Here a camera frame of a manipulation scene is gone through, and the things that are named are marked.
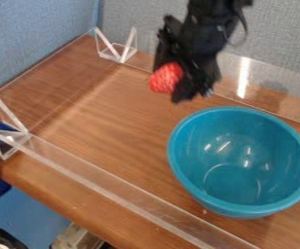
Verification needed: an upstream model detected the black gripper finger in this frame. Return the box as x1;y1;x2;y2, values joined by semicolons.
153;32;177;71
171;76;203;104

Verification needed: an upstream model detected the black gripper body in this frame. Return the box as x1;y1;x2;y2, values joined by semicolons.
158;15;223;97

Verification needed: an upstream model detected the red strawberry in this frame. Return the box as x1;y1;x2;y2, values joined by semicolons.
150;62;183;93

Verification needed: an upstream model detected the blue plastic bowl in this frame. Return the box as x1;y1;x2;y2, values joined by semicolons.
167;106;300;219

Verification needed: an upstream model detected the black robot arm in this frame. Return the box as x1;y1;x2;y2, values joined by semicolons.
150;0;254;104

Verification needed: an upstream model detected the clear acrylic barrier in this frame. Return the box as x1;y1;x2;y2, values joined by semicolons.
0;28;300;249

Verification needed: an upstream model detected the beige object under table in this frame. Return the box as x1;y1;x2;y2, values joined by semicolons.
50;223;104;249

